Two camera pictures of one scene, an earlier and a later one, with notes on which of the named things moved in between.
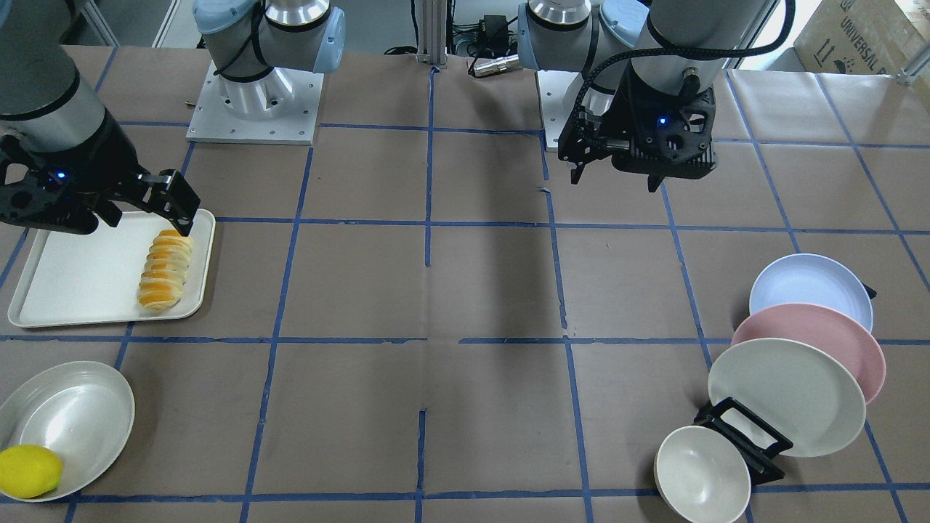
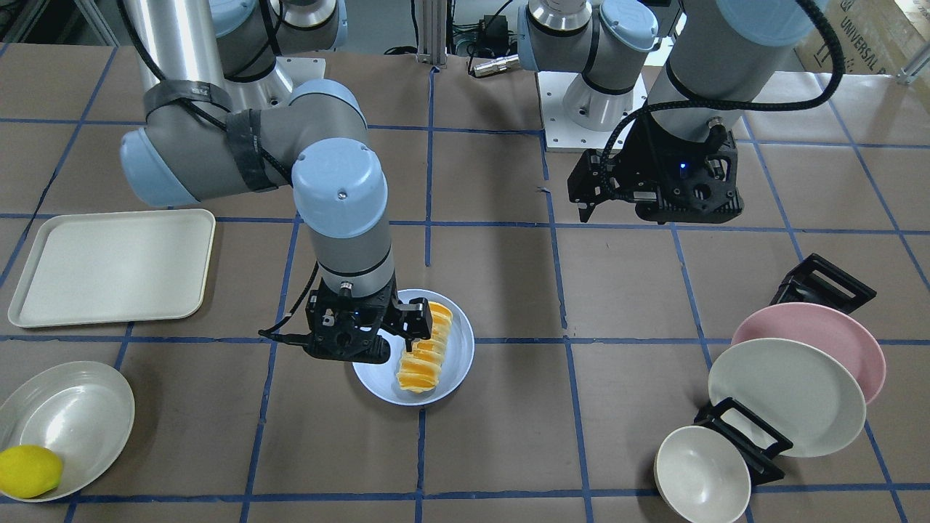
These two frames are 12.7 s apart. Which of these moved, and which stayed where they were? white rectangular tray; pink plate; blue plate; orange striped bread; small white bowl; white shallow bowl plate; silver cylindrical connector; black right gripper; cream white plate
Moved: black right gripper; orange striped bread; blue plate
Stayed: cream white plate; pink plate; small white bowl; white rectangular tray; silver cylindrical connector; white shallow bowl plate
